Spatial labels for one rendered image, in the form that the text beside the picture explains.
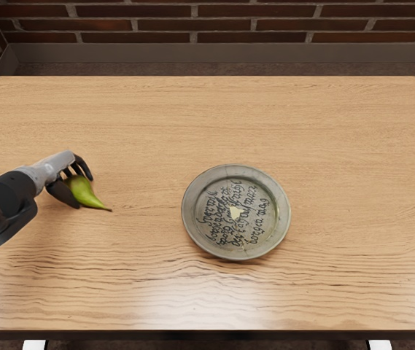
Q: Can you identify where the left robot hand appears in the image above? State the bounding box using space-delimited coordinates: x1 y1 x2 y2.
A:
16 149 94 210

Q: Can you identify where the grey plate with script print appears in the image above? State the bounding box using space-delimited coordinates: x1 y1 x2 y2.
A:
181 163 292 262

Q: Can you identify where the green pear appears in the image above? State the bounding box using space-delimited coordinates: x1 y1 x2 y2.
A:
63 174 113 212

